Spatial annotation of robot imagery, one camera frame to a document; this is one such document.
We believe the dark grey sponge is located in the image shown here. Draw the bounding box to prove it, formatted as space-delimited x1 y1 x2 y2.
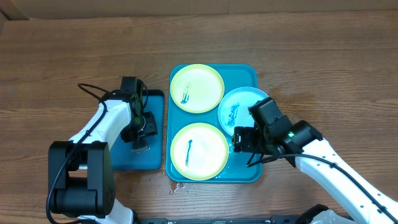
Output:
131 139 150 153

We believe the light blue rimmed plate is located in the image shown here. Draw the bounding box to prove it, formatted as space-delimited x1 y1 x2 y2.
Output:
218 86 268 136

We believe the yellow-green rimmed plate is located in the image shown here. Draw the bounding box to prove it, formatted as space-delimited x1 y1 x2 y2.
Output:
170 123 229 181
170 64 225 113

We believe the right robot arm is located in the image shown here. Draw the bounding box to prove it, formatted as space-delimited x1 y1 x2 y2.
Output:
233 121 397 223

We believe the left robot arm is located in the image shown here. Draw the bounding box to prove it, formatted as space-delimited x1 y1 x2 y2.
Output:
46 93 164 223

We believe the small black-rimmed teal tray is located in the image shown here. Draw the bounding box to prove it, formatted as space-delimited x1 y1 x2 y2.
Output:
110 90 164 170

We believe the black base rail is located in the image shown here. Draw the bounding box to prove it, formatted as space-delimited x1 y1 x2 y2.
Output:
133 215 310 224

